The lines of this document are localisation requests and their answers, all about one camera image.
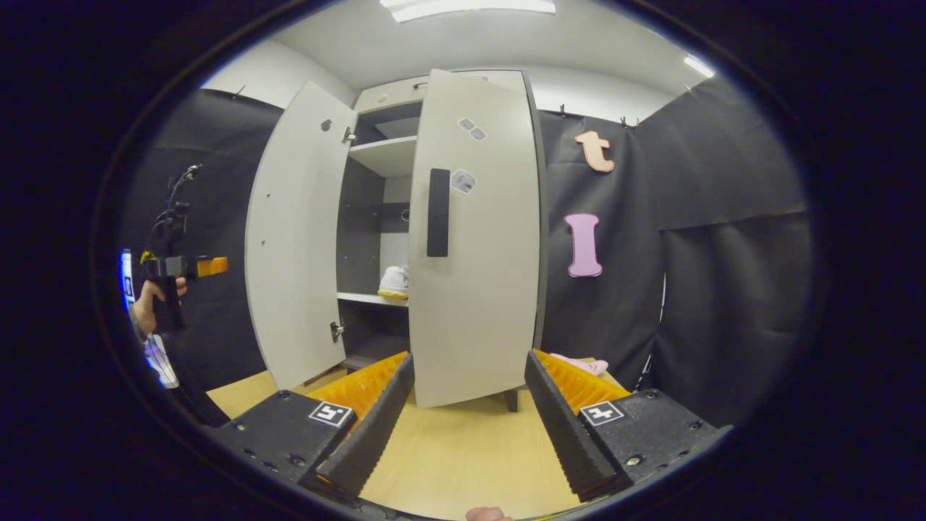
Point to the ceiling light panel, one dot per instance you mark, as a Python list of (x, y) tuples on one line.
[(699, 66), (470, 7)]

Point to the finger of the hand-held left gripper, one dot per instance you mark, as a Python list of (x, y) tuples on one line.
[(212, 266)]

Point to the grey shoe cabinet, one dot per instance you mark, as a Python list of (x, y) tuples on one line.
[(362, 217)]

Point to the pink plush toy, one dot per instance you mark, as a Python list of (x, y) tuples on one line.
[(582, 364)]

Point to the white shoe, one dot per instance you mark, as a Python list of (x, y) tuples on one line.
[(394, 282)]

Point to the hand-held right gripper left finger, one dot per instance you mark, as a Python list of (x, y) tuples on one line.
[(372, 434)]

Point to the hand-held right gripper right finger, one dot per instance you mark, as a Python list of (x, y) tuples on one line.
[(564, 427)]

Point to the grey cabinet drawer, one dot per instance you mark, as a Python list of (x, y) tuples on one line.
[(383, 94)]

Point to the grey shoe cabinet door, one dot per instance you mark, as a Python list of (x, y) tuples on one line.
[(492, 289), (296, 253)]

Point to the black backdrop cloth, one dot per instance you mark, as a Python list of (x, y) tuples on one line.
[(723, 289), (618, 325)]

